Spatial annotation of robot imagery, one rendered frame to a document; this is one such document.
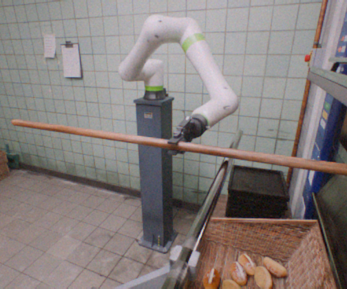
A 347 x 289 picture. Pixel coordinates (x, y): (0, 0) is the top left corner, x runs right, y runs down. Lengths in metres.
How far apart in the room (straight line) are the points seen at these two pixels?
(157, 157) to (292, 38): 1.22
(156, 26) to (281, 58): 1.03
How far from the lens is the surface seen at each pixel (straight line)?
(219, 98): 1.01
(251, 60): 1.88
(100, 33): 2.38
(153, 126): 1.53
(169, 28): 1.14
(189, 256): 0.42
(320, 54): 1.54
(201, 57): 1.11
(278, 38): 1.88
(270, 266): 1.18
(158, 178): 1.67
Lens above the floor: 1.48
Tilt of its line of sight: 21 degrees down
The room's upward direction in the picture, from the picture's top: straight up
